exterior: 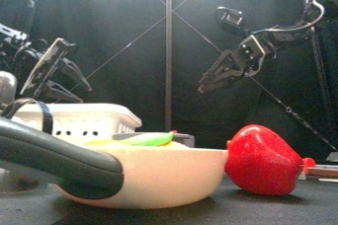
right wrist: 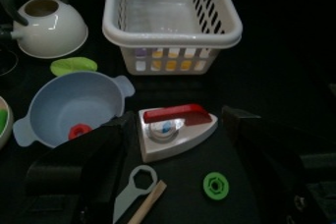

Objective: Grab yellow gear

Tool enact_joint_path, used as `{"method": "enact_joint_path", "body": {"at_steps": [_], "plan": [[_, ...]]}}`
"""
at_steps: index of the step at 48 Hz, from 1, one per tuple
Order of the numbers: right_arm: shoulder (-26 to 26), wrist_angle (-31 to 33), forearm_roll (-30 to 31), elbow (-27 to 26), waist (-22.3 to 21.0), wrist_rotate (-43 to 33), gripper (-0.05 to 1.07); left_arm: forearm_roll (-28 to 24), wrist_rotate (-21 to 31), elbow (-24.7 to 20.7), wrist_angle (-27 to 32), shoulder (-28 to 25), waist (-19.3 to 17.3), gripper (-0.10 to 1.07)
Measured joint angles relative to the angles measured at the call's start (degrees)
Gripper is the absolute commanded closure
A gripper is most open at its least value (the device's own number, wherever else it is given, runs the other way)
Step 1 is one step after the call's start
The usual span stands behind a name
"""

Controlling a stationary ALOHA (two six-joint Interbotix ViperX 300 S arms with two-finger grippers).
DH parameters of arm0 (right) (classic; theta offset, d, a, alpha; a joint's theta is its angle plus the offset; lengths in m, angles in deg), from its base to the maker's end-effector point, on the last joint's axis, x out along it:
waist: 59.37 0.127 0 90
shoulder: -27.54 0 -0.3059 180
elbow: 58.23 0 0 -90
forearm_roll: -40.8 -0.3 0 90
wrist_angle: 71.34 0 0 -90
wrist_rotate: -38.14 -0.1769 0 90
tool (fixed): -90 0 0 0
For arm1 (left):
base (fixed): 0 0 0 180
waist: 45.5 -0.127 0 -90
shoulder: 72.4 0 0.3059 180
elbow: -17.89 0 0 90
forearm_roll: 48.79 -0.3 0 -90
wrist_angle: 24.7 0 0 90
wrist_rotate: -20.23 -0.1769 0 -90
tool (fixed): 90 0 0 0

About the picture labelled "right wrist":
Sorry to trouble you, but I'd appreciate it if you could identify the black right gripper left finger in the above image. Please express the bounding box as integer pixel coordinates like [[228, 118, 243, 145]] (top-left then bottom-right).
[[26, 110, 136, 224]]

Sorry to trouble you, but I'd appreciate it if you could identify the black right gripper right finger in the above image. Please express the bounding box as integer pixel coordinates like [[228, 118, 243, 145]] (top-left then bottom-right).
[[219, 105, 331, 224]]

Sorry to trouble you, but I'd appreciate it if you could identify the red toy gear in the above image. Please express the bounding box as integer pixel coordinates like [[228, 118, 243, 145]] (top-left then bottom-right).
[[67, 123, 95, 141]]

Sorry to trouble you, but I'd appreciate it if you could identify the green toy gear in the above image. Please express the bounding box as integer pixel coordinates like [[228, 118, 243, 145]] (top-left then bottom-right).
[[203, 171, 231, 201]]

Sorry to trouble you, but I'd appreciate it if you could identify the yellow toy gear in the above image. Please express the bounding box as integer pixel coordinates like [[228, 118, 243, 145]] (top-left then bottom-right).
[[150, 49, 195, 72]]

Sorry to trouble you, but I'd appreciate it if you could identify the grey toy wrench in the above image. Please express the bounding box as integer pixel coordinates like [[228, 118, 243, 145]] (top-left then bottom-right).
[[112, 164, 160, 224]]

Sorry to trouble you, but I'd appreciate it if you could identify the light blue toy pot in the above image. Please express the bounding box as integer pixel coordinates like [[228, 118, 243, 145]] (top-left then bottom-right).
[[12, 71, 136, 149]]

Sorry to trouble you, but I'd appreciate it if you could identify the wooden stick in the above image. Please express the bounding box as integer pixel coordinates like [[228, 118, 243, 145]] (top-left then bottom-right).
[[126, 179, 168, 224]]

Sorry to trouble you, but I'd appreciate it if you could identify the beige bowl with green item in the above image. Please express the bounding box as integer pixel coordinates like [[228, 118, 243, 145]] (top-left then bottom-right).
[[0, 95, 16, 151]]

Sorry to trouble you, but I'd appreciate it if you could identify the green toy leaf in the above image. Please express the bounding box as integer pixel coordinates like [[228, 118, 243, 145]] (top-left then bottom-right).
[[48, 56, 99, 78]]

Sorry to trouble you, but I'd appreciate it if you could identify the white plastic slotted basket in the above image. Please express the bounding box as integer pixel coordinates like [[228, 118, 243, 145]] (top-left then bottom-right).
[[102, 0, 244, 77]]

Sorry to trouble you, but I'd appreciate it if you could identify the white toy iron red handle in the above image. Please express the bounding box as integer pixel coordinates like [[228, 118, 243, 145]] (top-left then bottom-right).
[[138, 103, 219, 164]]

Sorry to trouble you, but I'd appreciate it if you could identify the white toy kettle black handle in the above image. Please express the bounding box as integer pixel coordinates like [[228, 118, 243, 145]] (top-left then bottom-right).
[[0, 0, 90, 60]]

